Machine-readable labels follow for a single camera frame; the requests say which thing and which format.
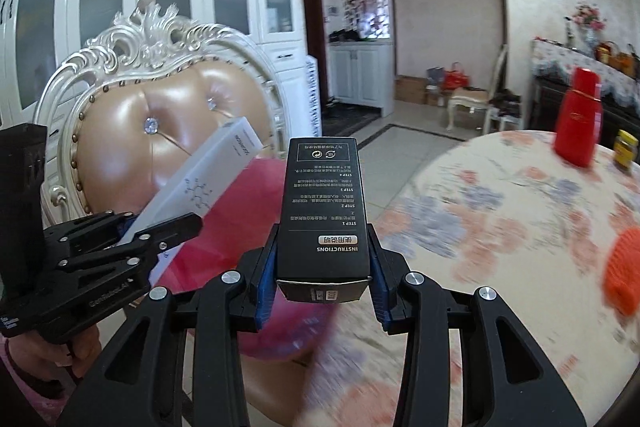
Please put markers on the red thermos jug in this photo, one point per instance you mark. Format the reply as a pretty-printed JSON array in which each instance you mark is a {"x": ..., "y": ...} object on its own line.
[{"x": 577, "y": 131}]

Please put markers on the yellow label glass jar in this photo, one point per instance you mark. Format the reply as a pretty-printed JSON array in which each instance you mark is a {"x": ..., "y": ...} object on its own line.
[{"x": 625, "y": 150}]

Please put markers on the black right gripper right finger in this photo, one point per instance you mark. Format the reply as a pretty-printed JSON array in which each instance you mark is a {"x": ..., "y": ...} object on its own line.
[{"x": 507, "y": 379}]

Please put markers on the ornate beige leather chair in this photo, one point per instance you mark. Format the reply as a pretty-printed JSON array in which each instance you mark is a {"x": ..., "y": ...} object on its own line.
[{"x": 129, "y": 108}]

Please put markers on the red gift bag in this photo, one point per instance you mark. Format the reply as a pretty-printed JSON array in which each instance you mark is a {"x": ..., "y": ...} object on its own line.
[{"x": 455, "y": 78}]

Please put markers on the cardboard box on floor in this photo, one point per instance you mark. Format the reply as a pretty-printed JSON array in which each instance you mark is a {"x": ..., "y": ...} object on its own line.
[{"x": 410, "y": 89}]

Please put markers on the black cosmetic box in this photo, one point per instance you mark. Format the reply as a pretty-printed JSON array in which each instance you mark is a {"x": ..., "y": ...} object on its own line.
[{"x": 322, "y": 242}]

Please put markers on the orange foam fruit net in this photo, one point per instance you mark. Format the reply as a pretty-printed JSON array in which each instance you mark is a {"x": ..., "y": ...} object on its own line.
[{"x": 621, "y": 274}]

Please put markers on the long pink white box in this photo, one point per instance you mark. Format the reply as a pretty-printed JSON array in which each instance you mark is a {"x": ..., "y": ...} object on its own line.
[{"x": 202, "y": 179}]

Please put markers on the person left hand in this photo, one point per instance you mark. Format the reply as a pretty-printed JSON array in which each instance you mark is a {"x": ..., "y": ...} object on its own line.
[{"x": 37, "y": 358}]

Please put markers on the white low cabinet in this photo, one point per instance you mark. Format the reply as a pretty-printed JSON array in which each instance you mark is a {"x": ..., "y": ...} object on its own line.
[{"x": 362, "y": 73}]

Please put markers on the flower vase bouquet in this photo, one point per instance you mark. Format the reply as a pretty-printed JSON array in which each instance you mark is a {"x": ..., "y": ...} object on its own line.
[{"x": 591, "y": 23}]

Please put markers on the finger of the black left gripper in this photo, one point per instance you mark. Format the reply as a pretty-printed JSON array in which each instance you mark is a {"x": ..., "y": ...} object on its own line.
[
  {"x": 87, "y": 234},
  {"x": 148, "y": 244}
]

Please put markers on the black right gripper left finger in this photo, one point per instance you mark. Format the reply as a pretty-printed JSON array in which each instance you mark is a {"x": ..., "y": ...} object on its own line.
[{"x": 177, "y": 357}]

